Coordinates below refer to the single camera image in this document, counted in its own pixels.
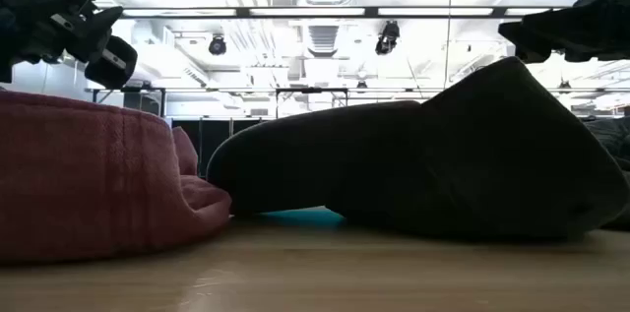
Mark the black distant metal frame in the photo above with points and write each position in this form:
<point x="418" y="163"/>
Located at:
<point x="315" y="89"/>

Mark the black partition wall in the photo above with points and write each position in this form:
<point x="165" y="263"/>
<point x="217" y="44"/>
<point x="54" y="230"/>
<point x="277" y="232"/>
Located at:
<point x="211" y="140"/>

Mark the red fabric hat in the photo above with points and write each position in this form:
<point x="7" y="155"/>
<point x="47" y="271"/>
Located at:
<point x="83" y="179"/>

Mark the black ceiling spotlight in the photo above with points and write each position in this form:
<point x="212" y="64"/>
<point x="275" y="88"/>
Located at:
<point x="387" y="39"/>
<point x="361" y="84"/>
<point x="217" y="45"/>
<point x="564" y="84"/>

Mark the blue plastic bin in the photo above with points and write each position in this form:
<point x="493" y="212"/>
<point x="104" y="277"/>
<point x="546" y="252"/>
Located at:
<point x="305" y="217"/>

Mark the black overhead light bar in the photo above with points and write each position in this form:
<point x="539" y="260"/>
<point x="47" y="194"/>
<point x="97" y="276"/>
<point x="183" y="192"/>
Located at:
<point x="242" y="12"/>

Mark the dark grey fabric hat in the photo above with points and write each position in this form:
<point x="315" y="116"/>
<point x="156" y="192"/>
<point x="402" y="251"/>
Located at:
<point x="443" y="164"/>

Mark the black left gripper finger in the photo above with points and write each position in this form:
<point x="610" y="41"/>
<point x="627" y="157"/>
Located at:
<point x="93" y="31"/>
<point x="115" y="63"/>

